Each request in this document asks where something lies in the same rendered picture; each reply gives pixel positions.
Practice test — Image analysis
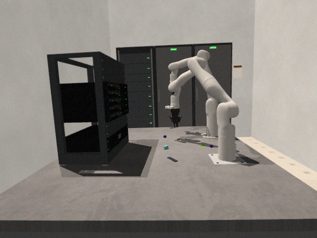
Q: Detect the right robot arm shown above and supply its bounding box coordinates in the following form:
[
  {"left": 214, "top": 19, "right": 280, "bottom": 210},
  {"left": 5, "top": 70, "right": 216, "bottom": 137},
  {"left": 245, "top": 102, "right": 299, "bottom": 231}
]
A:
[{"left": 168, "top": 50, "right": 218, "bottom": 137}]

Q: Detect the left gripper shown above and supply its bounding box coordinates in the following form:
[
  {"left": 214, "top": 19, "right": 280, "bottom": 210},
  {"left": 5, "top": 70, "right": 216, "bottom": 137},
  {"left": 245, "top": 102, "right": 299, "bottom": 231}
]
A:
[{"left": 169, "top": 108, "right": 182, "bottom": 128}]

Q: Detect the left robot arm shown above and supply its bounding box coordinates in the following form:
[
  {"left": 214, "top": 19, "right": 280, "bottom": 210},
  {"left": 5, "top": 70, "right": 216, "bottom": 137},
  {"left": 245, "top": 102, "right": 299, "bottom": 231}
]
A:
[{"left": 165, "top": 57, "right": 239, "bottom": 162}]

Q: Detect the black server rack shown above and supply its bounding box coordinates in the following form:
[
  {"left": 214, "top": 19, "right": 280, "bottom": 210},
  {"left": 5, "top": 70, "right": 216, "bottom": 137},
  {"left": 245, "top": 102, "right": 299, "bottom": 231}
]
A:
[{"left": 47, "top": 51, "right": 129, "bottom": 166}]

